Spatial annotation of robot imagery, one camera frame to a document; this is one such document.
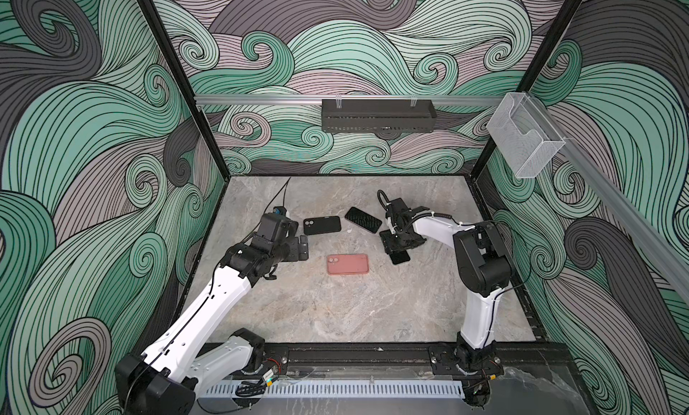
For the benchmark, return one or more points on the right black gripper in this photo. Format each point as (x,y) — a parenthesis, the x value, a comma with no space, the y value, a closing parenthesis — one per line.
(410,244)

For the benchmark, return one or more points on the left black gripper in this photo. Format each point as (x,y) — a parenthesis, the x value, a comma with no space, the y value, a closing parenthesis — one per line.
(288,242)

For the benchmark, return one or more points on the black case with camera hole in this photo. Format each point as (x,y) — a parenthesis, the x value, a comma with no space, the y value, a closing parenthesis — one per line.
(322,225)

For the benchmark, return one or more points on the pink phone case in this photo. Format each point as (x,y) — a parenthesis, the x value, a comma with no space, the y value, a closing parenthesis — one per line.
(350,264)

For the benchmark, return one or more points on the black case edge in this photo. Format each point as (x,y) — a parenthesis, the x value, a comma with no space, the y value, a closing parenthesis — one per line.
(299,249)

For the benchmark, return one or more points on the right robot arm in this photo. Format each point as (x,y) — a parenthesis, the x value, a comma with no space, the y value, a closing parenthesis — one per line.
(484,267)

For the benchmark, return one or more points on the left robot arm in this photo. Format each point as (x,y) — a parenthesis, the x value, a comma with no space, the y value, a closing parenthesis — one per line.
(172,373)

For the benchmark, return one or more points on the black phone patterned reflection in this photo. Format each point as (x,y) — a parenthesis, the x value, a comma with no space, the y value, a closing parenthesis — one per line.
(363,219)

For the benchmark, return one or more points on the black wall tray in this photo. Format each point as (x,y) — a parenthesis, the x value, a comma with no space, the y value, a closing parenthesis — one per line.
(357,116)

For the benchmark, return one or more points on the clear plastic wall holder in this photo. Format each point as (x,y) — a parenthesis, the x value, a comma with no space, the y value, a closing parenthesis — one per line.
(525,134)

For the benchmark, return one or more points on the white slotted cable duct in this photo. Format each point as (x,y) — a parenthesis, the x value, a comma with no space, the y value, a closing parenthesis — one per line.
(378,388)

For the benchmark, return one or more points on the back aluminium rail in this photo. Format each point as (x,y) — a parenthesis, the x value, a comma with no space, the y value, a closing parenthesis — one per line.
(313,100)

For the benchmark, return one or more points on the aluminium rail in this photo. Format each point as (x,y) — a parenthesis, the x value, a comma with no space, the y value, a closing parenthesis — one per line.
(313,100)
(590,151)

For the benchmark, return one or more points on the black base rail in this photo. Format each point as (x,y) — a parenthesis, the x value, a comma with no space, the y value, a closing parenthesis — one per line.
(439,358)

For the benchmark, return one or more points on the right aluminium rail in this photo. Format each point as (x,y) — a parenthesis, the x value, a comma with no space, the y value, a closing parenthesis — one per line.
(590,151)

